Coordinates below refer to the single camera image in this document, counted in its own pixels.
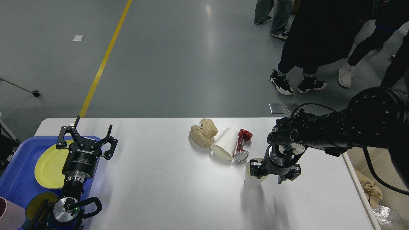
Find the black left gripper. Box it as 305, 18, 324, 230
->
56, 115, 118, 183

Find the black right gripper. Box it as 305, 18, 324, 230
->
249, 144, 305, 184

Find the white paper cup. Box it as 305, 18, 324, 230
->
210, 128, 238, 161
244, 161, 268, 188

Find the red foil wrapper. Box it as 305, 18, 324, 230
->
232, 129, 253, 163

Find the yellow plate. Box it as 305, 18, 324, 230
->
35, 144, 69, 190

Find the brown paper bag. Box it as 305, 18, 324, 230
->
189, 118, 218, 148
354, 168, 374, 187

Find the dark teal mug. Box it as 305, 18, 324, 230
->
22, 192, 58, 230

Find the pink mug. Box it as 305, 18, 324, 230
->
0, 197, 26, 230

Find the aluminium foil sheet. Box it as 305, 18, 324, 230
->
372, 204, 407, 230

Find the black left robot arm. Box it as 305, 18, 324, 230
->
27, 116, 118, 230

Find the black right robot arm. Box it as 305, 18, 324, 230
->
250, 87, 409, 195

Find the left metal floor plate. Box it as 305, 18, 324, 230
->
269, 103, 285, 114

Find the metal floor plate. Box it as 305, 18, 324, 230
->
269, 103, 285, 114
285, 102, 299, 113

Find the right metal floor plate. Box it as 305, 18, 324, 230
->
285, 102, 299, 113

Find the chair leg with caster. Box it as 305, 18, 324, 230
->
0, 76, 40, 97

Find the crumpled brown paper ball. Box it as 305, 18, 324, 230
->
361, 180, 383, 209

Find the beige plastic bin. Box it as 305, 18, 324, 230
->
343, 147, 409, 230

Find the seated person in black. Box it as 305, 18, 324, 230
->
270, 0, 388, 96

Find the person in blue jeans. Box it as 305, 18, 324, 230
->
253, 0, 294, 41

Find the person in black leggings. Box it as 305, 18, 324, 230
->
338, 20, 409, 88

